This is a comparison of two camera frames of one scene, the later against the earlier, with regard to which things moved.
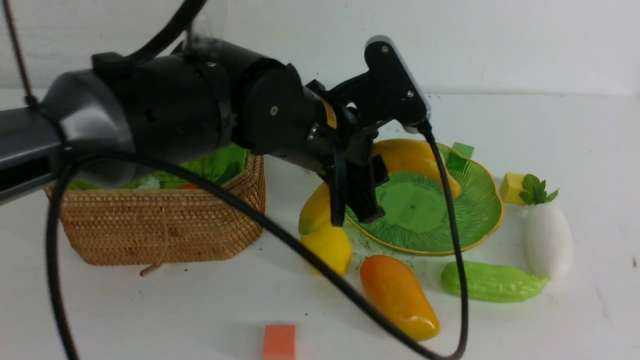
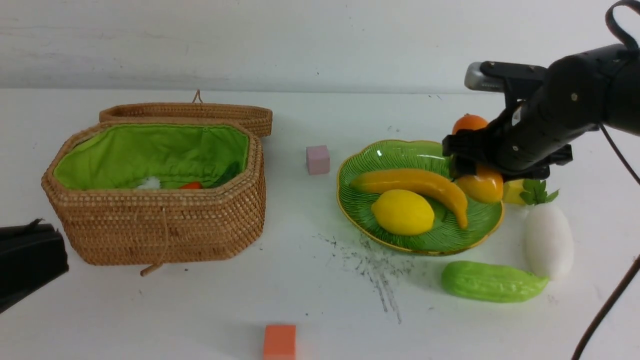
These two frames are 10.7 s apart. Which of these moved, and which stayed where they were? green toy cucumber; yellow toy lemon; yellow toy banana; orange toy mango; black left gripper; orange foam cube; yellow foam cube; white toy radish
Moved: black left gripper; yellow toy banana; yellow toy lemon; orange toy mango
Stayed: green toy cucumber; orange foam cube; yellow foam cube; white toy radish
